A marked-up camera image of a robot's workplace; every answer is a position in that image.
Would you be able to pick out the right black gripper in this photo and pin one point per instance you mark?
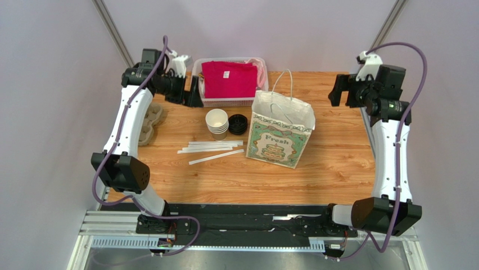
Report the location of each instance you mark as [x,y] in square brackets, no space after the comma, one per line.
[347,90]

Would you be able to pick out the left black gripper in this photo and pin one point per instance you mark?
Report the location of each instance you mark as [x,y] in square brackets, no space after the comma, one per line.
[195,100]

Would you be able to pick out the green paper gift bag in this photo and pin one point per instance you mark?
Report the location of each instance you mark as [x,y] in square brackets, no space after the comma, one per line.
[280,127]

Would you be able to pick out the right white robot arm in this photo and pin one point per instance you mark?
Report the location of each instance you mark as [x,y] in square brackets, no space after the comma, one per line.
[390,206]

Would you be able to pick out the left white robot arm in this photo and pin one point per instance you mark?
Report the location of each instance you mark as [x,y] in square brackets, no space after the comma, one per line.
[117,166]

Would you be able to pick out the stack of paper cups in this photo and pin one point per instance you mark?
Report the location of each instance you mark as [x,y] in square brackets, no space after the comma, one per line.
[217,123]

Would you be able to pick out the red folded shirt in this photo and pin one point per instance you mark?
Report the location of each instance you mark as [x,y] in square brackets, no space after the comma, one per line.
[229,79]

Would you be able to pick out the brown pulp cup carrier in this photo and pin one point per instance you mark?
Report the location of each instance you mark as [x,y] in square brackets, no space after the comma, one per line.
[154,116]

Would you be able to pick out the stack of black lids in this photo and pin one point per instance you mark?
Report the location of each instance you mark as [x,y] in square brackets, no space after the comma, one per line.
[238,124]

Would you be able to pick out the pink cloth in basket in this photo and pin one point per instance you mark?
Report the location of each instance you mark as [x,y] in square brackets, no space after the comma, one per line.
[261,71]

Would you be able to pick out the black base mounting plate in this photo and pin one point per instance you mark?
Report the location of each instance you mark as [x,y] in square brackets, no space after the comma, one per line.
[242,225]

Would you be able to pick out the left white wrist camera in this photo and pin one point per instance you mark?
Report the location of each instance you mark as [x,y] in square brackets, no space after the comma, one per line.
[179,63]

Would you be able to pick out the aluminium frame rail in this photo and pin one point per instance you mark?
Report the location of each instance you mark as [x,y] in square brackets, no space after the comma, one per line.
[117,229]

